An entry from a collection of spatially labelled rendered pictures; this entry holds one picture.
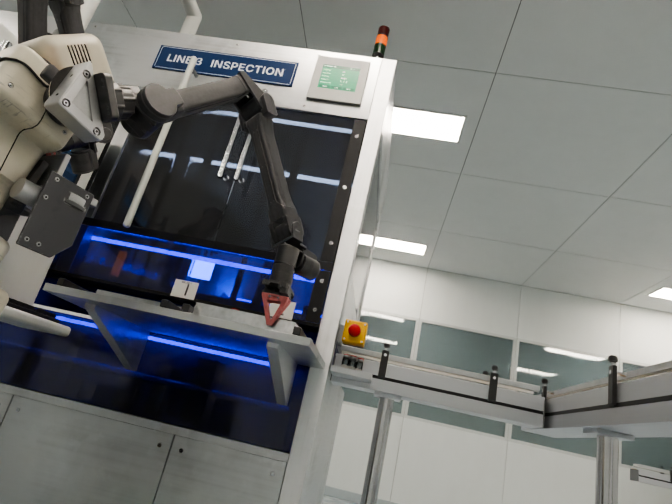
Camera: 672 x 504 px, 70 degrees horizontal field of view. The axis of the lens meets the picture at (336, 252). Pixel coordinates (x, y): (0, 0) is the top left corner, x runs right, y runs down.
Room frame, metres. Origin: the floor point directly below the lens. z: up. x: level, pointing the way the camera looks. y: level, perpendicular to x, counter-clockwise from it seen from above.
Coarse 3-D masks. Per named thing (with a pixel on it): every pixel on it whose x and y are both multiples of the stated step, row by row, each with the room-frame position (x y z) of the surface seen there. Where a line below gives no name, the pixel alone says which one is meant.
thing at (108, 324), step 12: (96, 312) 1.30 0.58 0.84; (108, 312) 1.35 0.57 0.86; (96, 324) 1.36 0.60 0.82; (108, 324) 1.37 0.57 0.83; (120, 324) 1.43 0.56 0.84; (132, 324) 1.49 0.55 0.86; (108, 336) 1.41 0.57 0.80; (120, 336) 1.45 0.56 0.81; (132, 336) 1.52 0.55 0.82; (144, 336) 1.59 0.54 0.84; (120, 348) 1.47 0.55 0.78; (132, 348) 1.54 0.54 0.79; (120, 360) 1.55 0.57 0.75; (132, 360) 1.57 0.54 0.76
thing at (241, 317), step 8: (200, 304) 1.21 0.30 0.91; (200, 312) 1.21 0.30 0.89; (208, 312) 1.21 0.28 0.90; (216, 312) 1.20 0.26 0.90; (224, 312) 1.20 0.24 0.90; (232, 312) 1.20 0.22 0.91; (240, 312) 1.19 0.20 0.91; (232, 320) 1.20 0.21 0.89; (240, 320) 1.19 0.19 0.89; (248, 320) 1.19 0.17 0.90; (256, 320) 1.19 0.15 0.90; (264, 320) 1.18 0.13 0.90; (280, 320) 1.18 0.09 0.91; (264, 328) 1.18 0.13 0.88; (272, 328) 1.18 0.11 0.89; (280, 328) 1.18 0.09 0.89; (288, 328) 1.17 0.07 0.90
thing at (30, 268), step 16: (0, 32) 1.14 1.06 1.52; (96, 144) 1.56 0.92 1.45; (64, 176) 1.50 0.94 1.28; (80, 176) 1.55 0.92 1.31; (16, 224) 1.43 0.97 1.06; (16, 240) 1.45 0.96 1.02; (16, 256) 1.47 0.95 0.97; (32, 256) 1.52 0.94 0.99; (0, 272) 1.45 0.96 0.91; (16, 272) 1.49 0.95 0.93; (32, 272) 1.54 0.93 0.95; (16, 288) 1.52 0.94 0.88; (32, 288) 1.57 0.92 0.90; (32, 304) 1.59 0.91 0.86
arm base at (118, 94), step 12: (96, 84) 0.78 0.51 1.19; (108, 84) 0.77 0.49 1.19; (120, 84) 0.84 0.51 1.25; (108, 96) 0.78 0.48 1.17; (120, 96) 0.82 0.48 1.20; (132, 96) 0.84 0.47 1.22; (108, 108) 0.80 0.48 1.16; (120, 108) 0.83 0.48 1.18; (132, 108) 0.86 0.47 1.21; (108, 120) 0.81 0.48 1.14
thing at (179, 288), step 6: (180, 282) 1.61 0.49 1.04; (186, 282) 1.60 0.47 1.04; (192, 282) 1.60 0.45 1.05; (174, 288) 1.61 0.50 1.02; (180, 288) 1.61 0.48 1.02; (192, 288) 1.60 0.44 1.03; (174, 294) 1.61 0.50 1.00; (180, 294) 1.61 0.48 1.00; (186, 294) 1.60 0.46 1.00; (192, 294) 1.60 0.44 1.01
